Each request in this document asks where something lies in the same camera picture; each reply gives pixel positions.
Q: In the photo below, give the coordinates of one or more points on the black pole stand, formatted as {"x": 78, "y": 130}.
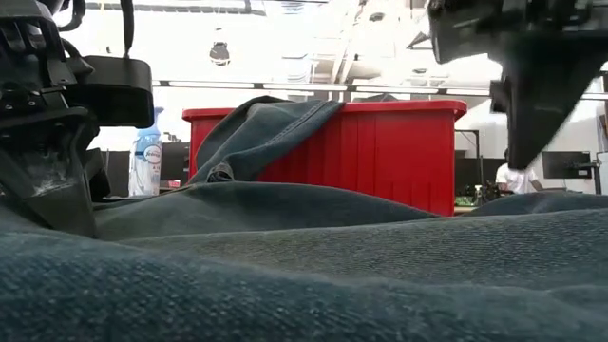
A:
{"x": 476, "y": 157}

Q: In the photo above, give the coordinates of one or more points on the light blue air freshener bottle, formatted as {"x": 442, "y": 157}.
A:
{"x": 147, "y": 166}

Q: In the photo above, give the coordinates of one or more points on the ceiling light rail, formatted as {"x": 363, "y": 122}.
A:
{"x": 304, "y": 87}

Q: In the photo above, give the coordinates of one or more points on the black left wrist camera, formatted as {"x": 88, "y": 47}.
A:
{"x": 119, "y": 90}

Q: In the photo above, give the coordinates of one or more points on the black ceiling device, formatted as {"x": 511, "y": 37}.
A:
{"x": 220, "y": 53}

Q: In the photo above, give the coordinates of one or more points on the person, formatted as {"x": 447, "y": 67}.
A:
{"x": 515, "y": 180}

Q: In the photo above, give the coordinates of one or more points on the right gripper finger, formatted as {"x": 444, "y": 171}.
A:
{"x": 546, "y": 95}
{"x": 498, "y": 97}

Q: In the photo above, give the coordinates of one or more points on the dark denim jeans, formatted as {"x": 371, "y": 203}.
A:
{"x": 304, "y": 266}

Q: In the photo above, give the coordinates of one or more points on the black computer monitor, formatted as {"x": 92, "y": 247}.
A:
{"x": 567, "y": 165}

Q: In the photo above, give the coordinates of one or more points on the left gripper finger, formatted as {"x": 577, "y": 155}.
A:
{"x": 100, "y": 178}
{"x": 47, "y": 176}

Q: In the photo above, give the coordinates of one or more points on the red plastic laundry bin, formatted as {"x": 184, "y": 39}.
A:
{"x": 389, "y": 157}

